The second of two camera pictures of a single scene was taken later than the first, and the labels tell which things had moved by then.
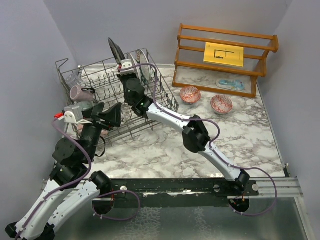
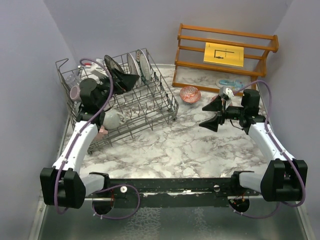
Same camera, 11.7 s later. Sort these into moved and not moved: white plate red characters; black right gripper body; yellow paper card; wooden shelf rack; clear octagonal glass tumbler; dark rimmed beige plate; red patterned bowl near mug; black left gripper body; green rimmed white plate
Moved: black right gripper body; dark rimmed beige plate; black left gripper body
Not moved: clear octagonal glass tumbler; wooden shelf rack; green rimmed white plate; yellow paper card; red patterned bowl near mug; white plate red characters
